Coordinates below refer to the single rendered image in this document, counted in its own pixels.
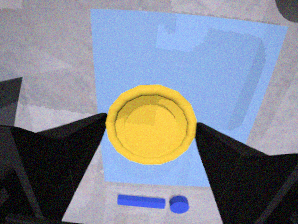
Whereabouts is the light blue flat mat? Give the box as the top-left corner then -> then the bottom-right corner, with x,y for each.
91,9 -> 288,187

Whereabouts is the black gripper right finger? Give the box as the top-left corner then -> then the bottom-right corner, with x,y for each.
195,122 -> 298,224

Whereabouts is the yellow plate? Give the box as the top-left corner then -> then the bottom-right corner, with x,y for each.
105,84 -> 197,164

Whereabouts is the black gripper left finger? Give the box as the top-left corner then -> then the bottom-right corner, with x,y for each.
0,113 -> 107,221

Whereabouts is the grey dish rack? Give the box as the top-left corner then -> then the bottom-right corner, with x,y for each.
0,65 -> 23,126

